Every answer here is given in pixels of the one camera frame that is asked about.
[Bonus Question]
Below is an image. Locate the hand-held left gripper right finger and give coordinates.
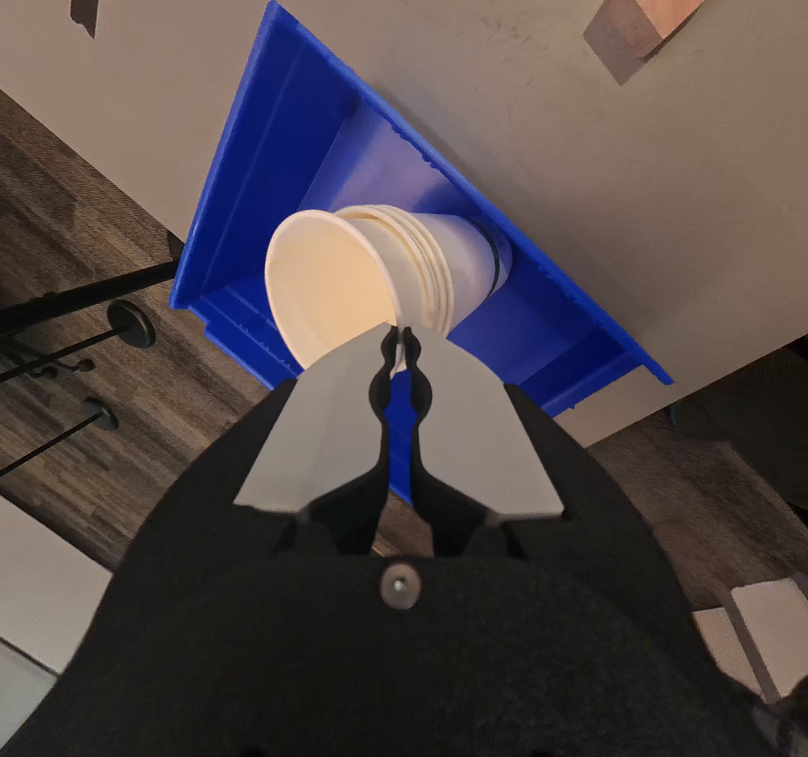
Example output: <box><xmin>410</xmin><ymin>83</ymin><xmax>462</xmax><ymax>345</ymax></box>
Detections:
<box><xmin>404</xmin><ymin>326</ymin><xmax>566</xmax><ymax>523</ymax></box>

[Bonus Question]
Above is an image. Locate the blue plastic bin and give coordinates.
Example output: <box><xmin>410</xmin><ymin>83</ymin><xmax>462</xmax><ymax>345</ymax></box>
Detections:
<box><xmin>169</xmin><ymin>0</ymin><xmax>675</xmax><ymax>513</ymax></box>

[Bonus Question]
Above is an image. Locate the black tripod stand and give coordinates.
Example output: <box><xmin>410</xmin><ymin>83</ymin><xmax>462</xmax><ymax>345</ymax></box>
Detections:
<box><xmin>0</xmin><ymin>299</ymin><xmax>157</xmax><ymax>477</ymax></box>

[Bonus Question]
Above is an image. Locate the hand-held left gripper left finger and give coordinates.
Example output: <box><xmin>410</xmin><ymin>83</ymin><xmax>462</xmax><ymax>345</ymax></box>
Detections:
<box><xmin>232</xmin><ymin>327</ymin><xmax>396</xmax><ymax>517</ymax></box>

